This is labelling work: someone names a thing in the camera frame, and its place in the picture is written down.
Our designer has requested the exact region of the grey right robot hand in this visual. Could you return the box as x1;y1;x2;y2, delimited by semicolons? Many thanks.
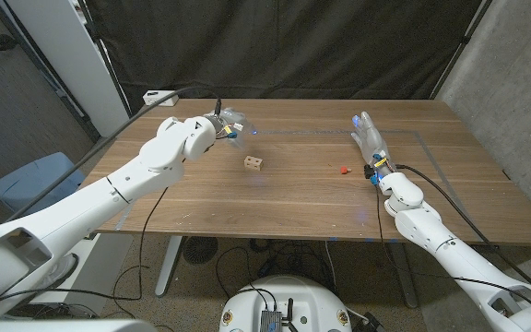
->
350;111;395;185

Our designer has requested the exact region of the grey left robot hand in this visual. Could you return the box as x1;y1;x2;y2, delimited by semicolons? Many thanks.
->
207;107;257;151

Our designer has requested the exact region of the wooden block with holes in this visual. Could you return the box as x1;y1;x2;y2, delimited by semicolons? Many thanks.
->
243;155;265;172

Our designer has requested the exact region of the large wooden panel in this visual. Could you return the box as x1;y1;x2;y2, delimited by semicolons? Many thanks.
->
115;129;488;243

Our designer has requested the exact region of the white power strip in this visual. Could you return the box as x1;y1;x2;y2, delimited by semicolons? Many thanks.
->
142;89;180;107

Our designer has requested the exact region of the black backdrop curtain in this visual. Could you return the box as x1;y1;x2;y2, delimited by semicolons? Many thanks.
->
83;0;492;116

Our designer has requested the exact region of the round black fan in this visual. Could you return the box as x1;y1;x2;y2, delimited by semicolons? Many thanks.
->
182;236;218;266

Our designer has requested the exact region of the black backdrop stand pole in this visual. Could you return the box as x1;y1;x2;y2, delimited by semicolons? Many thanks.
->
77;0;133;119
429;0;495;101

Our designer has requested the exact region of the grey table leg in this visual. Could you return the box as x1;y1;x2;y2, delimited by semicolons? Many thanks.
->
388;242;419;309

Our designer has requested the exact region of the white table leg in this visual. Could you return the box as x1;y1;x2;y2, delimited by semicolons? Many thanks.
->
154;235;184;297

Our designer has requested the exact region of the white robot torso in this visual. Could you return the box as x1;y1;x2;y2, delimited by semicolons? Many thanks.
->
218;275;353;332

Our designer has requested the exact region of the grey electronics box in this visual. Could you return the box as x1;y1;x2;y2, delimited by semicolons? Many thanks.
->
259;309;284;332

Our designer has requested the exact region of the blue plastic bin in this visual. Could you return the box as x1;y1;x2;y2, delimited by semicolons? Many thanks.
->
0;152;86;216

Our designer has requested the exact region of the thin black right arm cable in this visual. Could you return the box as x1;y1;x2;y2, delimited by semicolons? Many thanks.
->
375;184;531;322

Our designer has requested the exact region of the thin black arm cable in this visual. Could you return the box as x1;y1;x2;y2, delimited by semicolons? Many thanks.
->
0;186;170;303
375;184;531;322

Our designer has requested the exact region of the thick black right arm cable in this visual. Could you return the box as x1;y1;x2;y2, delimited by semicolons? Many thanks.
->
395;163;531;287

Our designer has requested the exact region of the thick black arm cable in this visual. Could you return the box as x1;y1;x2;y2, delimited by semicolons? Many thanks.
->
5;86;223;222
395;163;531;287

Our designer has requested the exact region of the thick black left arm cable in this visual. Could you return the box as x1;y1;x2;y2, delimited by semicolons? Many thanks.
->
5;86;223;222

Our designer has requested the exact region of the white floor cable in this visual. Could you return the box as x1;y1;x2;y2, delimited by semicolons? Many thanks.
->
324;240;338;290

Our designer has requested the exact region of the black floor cable bundle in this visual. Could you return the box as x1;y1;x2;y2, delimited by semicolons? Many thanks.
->
214;237;340;296

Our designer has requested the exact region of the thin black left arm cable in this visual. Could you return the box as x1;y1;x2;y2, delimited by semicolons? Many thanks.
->
0;186;170;303

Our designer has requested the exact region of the black door handle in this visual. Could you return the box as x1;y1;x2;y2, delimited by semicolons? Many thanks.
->
0;33;19;52

